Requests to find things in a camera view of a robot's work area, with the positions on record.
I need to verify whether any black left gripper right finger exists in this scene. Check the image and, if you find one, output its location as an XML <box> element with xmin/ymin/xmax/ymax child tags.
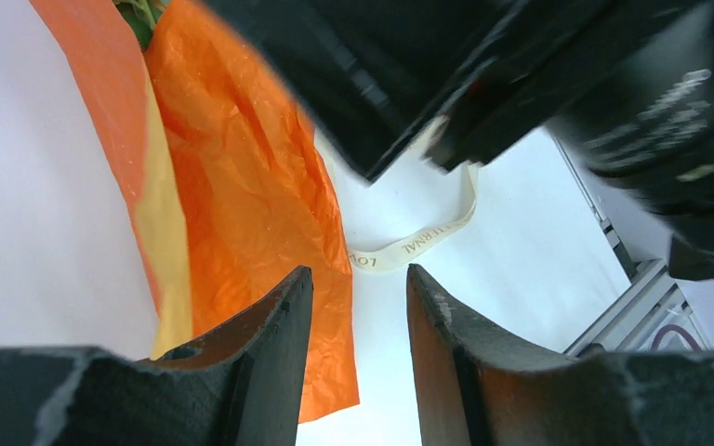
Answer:
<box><xmin>406</xmin><ymin>264</ymin><xmax>714</xmax><ymax>445</ymax></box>

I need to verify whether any pink artificial flower bouquet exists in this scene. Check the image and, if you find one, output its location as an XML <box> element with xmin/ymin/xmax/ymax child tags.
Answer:
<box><xmin>113</xmin><ymin>0</ymin><xmax>168</xmax><ymax>51</ymax></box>

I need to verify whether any cream printed ribbon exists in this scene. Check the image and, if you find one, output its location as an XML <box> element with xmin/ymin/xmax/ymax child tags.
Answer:
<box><xmin>347</xmin><ymin>116</ymin><xmax>480</xmax><ymax>273</ymax></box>

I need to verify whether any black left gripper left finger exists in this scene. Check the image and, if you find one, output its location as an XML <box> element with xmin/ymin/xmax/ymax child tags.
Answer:
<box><xmin>0</xmin><ymin>267</ymin><xmax>313</xmax><ymax>445</ymax></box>

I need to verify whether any orange wrapping paper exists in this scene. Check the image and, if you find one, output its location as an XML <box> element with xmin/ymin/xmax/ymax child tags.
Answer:
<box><xmin>33</xmin><ymin>1</ymin><xmax>360</xmax><ymax>423</ymax></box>

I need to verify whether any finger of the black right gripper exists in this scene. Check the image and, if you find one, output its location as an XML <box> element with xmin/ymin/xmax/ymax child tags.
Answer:
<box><xmin>207</xmin><ymin>1</ymin><xmax>518</xmax><ymax>182</ymax></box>

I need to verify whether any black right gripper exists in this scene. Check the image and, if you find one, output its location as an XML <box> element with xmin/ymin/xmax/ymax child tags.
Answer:
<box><xmin>443</xmin><ymin>1</ymin><xmax>714</xmax><ymax>269</ymax></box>

